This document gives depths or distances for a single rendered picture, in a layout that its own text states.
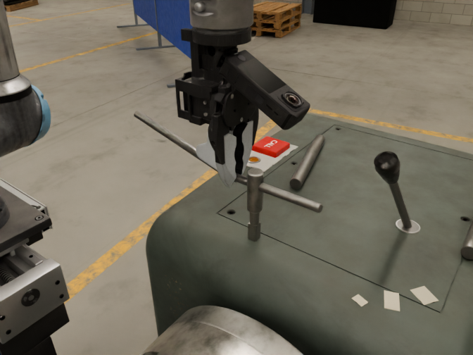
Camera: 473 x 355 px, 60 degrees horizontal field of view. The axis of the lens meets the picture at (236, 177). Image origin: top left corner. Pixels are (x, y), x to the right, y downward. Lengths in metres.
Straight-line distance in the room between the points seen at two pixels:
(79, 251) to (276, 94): 2.30
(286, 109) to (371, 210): 0.30
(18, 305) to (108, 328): 1.39
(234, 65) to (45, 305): 0.59
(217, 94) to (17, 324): 0.56
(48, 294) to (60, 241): 1.95
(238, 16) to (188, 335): 0.38
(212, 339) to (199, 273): 0.13
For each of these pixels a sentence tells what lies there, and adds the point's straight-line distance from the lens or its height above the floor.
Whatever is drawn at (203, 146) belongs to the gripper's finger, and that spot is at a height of 1.40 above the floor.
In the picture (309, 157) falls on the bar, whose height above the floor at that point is 1.28.
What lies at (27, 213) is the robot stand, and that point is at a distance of 0.94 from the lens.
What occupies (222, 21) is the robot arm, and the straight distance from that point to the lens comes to 0.49.
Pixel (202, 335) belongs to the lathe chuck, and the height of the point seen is 1.23.
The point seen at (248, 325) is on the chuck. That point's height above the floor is 1.24.
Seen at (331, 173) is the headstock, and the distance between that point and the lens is 0.80.
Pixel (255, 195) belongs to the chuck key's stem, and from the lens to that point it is 0.57.
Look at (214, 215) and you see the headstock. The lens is 0.67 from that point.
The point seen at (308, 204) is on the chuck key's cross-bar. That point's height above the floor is 1.35.
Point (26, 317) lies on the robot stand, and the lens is 0.87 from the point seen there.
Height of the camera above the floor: 1.65
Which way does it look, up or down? 31 degrees down
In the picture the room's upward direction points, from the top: straight up
